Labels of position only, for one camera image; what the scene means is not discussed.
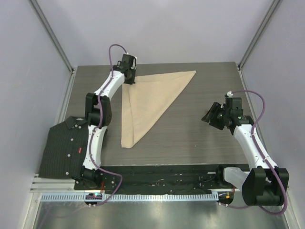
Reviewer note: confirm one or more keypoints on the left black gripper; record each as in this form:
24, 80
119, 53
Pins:
132, 81

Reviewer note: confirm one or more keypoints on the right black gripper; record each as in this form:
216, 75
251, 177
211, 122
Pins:
211, 115

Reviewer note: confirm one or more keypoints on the beige cloth napkin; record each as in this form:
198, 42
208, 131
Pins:
144, 102

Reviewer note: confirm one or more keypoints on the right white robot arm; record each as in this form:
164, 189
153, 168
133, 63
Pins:
266, 183

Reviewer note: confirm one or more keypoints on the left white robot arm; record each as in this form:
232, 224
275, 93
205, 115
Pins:
98, 114

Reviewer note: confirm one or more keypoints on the dark striped button shirt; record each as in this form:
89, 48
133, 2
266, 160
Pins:
65, 149

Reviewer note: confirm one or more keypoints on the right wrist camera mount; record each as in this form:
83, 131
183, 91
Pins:
229, 94

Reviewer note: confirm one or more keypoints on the white slotted cable duct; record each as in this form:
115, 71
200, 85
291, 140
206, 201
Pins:
91, 197

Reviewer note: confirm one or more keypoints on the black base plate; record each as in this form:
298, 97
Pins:
154, 180

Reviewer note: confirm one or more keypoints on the left aluminium frame post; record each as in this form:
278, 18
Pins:
47, 27

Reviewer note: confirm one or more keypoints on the aluminium frame post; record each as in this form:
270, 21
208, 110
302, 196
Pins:
260, 31
47, 27

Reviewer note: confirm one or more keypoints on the right aluminium frame post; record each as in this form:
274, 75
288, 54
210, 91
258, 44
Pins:
260, 31

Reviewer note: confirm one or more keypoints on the aluminium front rail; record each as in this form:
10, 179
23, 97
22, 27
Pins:
51, 185

